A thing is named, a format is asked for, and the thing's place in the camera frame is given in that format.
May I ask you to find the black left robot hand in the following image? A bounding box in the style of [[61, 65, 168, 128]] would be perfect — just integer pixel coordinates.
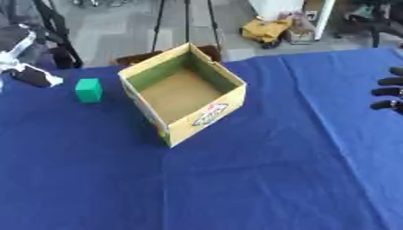
[[1, 64, 65, 89]]

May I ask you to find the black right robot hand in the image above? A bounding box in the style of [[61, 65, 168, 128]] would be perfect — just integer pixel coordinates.
[[368, 66, 403, 115]]

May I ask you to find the brown cardboard box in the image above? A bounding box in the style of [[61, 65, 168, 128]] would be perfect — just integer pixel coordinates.
[[108, 44, 224, 66]]

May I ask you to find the tan cardboard box green inside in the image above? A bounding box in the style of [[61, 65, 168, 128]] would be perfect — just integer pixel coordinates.
[[116, 42, 249, 148]]

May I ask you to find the black stand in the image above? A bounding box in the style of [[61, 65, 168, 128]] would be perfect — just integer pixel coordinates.
[[30, 0, 85, 70]]

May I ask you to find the green block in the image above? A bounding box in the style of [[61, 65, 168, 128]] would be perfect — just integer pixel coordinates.
[[74, 77, 104, 104]]

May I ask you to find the black chair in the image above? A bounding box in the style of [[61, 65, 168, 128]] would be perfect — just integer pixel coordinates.
[[335, 0, 403, 49]]

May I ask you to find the white board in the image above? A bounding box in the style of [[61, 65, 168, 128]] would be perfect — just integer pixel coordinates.
[[246, 0, 337, 41]]

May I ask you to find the yellow bag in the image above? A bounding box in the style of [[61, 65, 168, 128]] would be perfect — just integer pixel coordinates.
[[239, 17, 296, 49]]

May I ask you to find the black tripod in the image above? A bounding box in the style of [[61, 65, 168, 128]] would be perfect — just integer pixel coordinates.
[[149, 0, 226, 54]]

